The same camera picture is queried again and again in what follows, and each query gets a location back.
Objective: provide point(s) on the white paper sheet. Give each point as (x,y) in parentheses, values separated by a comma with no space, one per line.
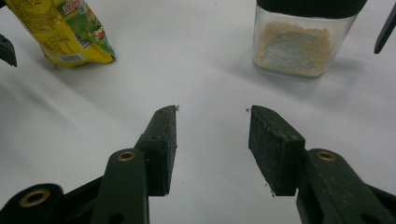
(202,77)

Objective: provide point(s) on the yellow green seasoning pouch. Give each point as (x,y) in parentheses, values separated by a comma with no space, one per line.
(56,37)

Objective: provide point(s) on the black bar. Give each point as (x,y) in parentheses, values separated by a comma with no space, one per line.
(386,31)

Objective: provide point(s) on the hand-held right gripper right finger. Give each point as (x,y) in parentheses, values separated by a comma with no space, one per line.
(277,155)

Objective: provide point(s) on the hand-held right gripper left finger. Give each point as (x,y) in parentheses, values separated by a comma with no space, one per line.
(155,155)

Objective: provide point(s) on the glass jar with black lid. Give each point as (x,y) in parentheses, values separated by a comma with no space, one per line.
(295,46)

